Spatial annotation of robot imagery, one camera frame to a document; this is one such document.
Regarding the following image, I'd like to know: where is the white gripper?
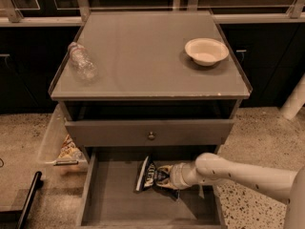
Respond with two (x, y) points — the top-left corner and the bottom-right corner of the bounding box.
(155, 163), (191, 190)

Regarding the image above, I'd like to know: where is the blue Kettle chip bag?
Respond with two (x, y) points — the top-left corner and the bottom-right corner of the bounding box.
(135, 156), (180, 200)

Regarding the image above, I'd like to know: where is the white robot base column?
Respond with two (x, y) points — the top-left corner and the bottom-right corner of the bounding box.
(280, 73), (305, 120)

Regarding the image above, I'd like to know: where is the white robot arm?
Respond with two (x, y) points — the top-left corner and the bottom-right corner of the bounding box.
(155, 153), (305, 229)

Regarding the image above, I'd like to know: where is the round metal drawer knob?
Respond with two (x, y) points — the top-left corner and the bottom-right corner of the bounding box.
(148, 132), (155, 140)

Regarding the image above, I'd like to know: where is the closed grey top drawer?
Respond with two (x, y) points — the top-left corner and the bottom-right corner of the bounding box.
(65, 119), (234, 147)

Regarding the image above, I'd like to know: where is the open grey middle drawer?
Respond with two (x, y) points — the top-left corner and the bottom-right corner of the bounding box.
(76, 147), (226, 229)

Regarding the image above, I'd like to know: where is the grey drawer cabinet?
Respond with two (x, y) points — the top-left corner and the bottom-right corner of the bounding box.
(48, 10), (254, 229)

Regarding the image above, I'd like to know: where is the snack bag in bin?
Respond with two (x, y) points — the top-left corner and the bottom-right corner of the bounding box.
(58, 135), (83, 159)

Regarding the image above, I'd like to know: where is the clear plastic storage bin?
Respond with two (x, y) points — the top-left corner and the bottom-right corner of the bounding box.
(37, 105), (88, 171)

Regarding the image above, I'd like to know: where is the white paper bowl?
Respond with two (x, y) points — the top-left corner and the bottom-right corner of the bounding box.
(185, 38), (229, 67)

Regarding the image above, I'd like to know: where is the clear plastic water bottle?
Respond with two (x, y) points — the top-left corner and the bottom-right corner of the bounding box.
(68, 42), (97, 81)

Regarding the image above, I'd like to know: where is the black bar object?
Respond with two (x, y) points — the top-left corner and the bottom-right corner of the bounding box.
(0, 171), (44, 229)

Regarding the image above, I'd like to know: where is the metal railing frame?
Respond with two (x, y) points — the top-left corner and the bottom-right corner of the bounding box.
(0, 0), (305, 24)

